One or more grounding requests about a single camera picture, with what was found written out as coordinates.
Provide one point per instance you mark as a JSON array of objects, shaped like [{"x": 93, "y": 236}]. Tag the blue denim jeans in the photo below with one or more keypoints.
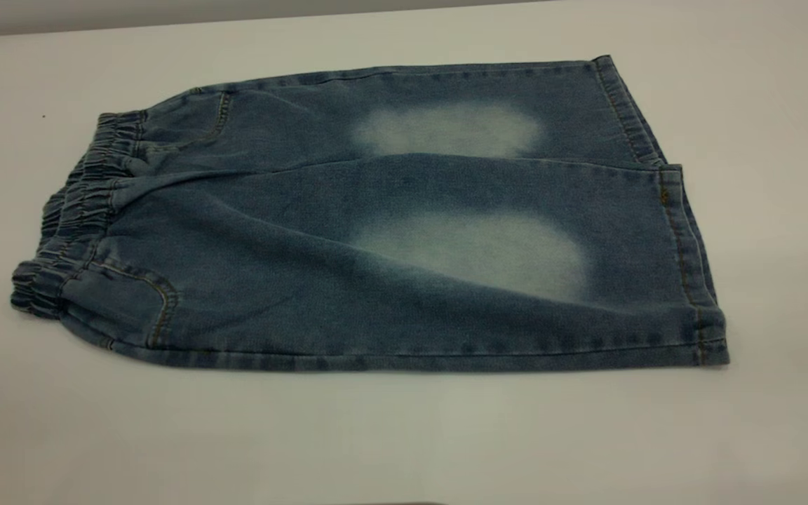
[{"x": 292, "y": 266}]

